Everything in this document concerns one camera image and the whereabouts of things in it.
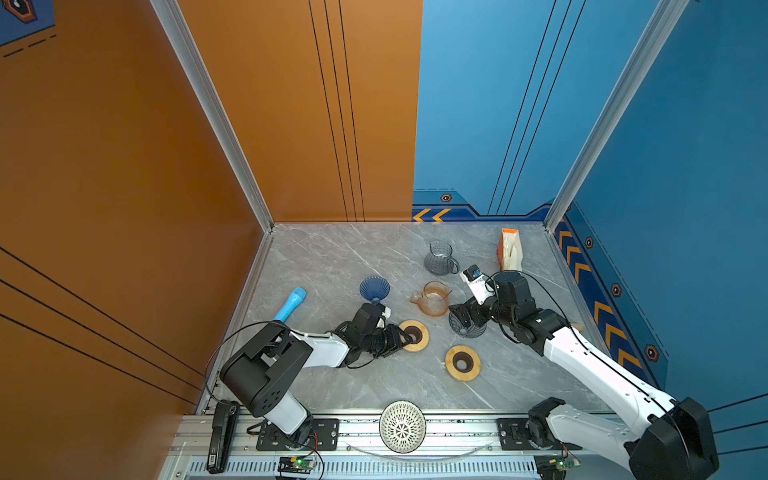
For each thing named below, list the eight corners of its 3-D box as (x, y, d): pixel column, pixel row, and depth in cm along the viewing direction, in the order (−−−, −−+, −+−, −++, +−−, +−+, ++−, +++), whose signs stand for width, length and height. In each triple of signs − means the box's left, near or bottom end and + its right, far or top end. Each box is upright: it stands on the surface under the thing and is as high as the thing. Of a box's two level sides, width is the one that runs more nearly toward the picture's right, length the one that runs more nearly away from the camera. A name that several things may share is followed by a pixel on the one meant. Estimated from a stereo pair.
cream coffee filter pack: (497, 279, 106) (507, 258, 97) (489, 249, 115) (498, 228, 106) (517, 279, 106) (529, 258, 97) (508, 249, 115) (518, 228, 106)
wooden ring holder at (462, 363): (447, 381, 84) (448, 378, 81) (443, 349, 90) (445, 345, 87) (481, 381, 84) (483, 378, 81) (475, 349, 90) (477, 345, 87)
